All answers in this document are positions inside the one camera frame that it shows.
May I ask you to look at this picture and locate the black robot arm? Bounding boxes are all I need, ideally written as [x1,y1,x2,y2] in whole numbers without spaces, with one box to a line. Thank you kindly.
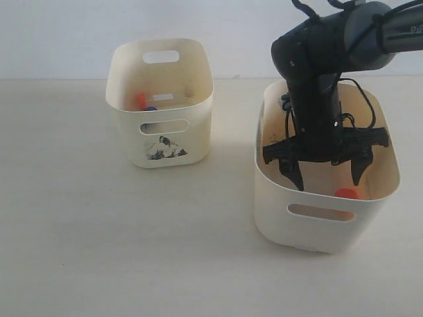
[262,1,422,191]

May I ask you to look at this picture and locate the black cable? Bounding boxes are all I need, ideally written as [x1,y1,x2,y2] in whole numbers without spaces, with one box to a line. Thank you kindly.
[338,78,377,129]

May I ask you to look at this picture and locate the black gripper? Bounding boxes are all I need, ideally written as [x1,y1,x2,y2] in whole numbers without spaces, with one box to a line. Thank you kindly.
[262,80,389,191]

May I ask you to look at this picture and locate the orange-capped tube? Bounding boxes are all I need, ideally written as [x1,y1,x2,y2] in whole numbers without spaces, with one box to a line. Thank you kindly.
[135,92,179,111]
[334,188,361,199]

